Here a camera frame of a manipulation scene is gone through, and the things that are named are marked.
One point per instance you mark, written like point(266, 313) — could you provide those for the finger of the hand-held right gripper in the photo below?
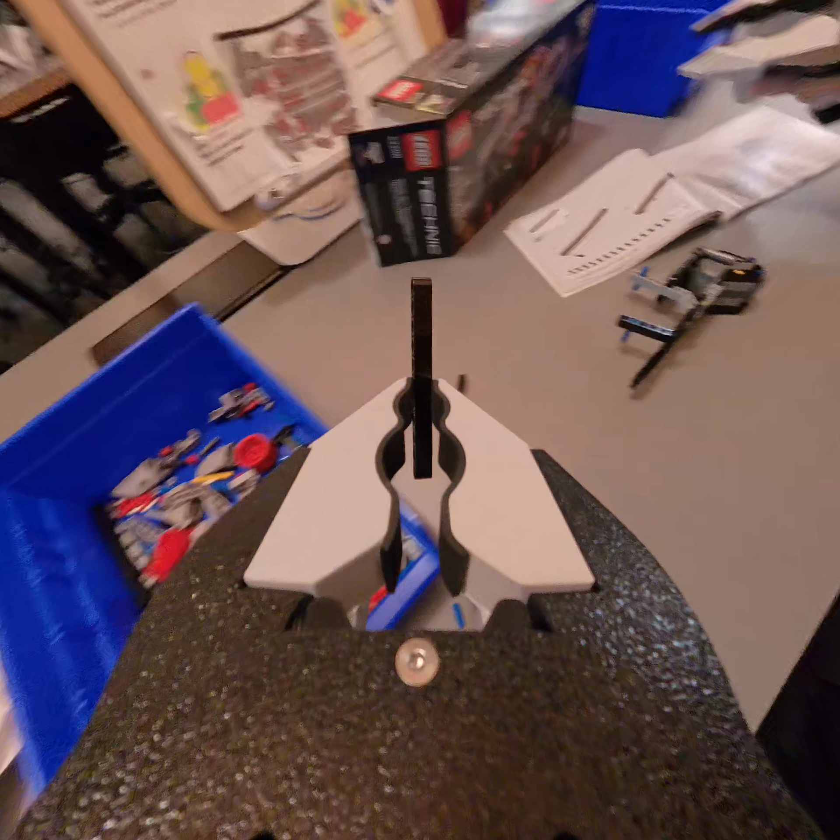
point(774, 49)
point(741, 16)

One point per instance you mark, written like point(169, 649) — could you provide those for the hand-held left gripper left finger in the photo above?
point(315, 525)

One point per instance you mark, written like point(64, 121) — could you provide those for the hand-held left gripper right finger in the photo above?
point(518, 525)

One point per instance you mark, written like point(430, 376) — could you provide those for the long black toy beam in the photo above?
point(422, 341)

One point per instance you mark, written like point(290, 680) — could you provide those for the blue bin with brick pieces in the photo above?
point(52, 525)

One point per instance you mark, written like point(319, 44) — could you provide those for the blue plastic bin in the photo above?
point(630, 59)

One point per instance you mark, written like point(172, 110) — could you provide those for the pile of toy brick pieces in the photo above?
point(184, 499)

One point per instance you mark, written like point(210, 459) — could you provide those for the partly built toy brick model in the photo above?
point(715, 279)

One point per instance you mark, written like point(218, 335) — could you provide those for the white instruction booklet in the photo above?
point(610, 223)

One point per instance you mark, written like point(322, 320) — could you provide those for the white container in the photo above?
point(302, 229)

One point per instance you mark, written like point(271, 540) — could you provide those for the black toy set box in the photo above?
point(420, 197)

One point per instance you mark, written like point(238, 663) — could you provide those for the dark shelf unit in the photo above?
point(65, 229)

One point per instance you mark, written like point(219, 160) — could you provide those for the printed poster board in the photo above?
point(262, 98)

